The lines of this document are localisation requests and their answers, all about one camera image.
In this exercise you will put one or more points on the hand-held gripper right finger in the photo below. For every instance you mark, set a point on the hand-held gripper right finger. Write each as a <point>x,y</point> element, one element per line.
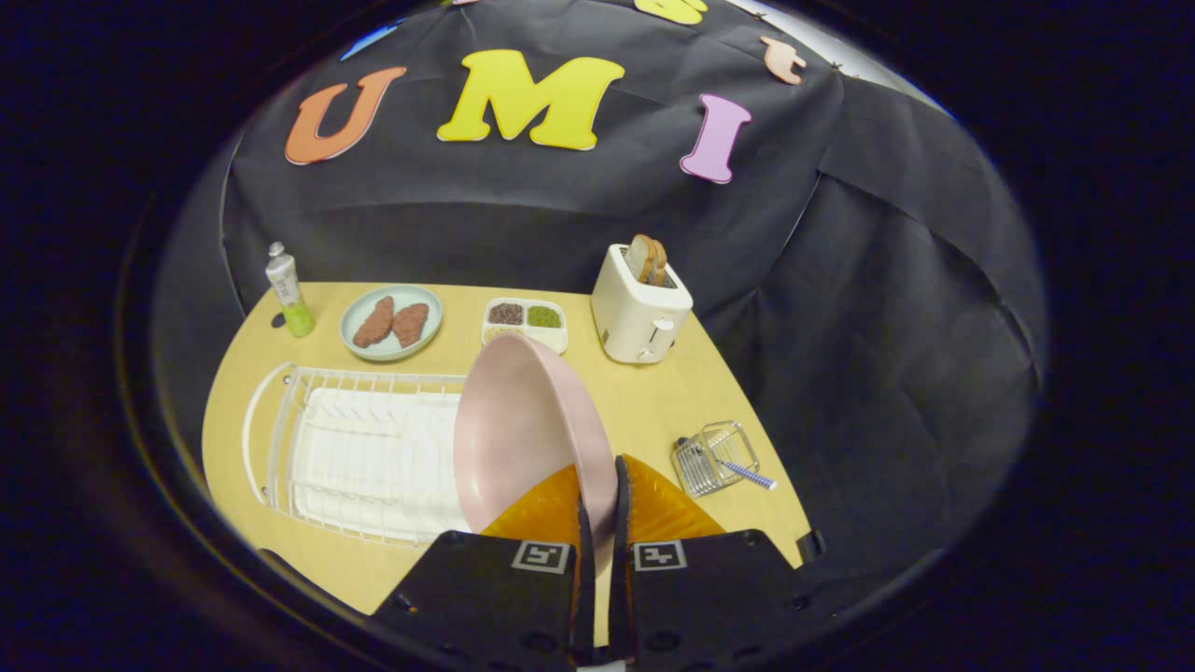
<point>709,597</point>

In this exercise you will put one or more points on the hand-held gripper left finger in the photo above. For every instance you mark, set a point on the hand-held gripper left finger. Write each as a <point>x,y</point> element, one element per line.
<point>504,607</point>

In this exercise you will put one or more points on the pink plate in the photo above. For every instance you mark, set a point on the pink plate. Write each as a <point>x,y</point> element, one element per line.
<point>523,439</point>

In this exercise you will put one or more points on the pale green plate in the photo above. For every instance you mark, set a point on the pale green plate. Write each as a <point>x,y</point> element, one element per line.
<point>392,353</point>

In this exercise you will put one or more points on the white drip tray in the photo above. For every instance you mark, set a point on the white drip tray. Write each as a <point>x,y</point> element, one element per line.
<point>373,457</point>

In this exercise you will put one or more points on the white divided condiment tray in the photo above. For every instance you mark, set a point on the white divided condiment tray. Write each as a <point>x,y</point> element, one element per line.
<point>558,341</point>

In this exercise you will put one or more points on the white toaster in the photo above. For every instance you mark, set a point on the white toaster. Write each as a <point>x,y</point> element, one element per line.
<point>635,317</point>

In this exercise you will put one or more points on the brown meat piece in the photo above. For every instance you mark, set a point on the brown meat piece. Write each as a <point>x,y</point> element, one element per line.
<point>411,323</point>
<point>373,323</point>

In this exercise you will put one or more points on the black backdrop cloth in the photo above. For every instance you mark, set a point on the black backdrop cloth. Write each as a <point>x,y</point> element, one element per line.
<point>887,327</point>

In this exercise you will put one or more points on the brown toast slice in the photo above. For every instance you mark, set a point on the brown toast slice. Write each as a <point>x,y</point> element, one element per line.
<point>659,266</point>
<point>639,257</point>

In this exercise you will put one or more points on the clear bottle with green liquid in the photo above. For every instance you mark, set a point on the clear bottle with green liquid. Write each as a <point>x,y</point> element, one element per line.
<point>294,308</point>

